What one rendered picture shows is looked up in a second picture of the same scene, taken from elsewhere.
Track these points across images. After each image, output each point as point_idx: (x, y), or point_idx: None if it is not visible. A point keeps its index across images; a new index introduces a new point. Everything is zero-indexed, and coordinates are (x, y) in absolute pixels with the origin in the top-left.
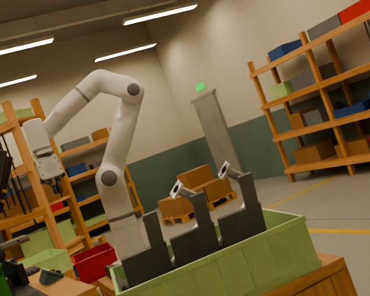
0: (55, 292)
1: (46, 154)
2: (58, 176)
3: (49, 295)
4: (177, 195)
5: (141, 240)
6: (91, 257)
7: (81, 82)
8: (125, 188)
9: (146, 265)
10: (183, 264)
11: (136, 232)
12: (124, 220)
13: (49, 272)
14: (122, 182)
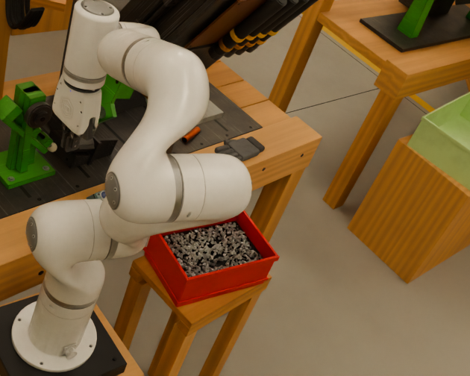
0: (2, 227)
1: (68, 84)
2: None
3: None
4: None
5: (52, 339)
6: (166, 248)
7: (144, 45)
8: (51, 274)
9: None
10: None
11: (49, 326)
12: (44, 295)
13: (95, 196)
14: (42, 264)
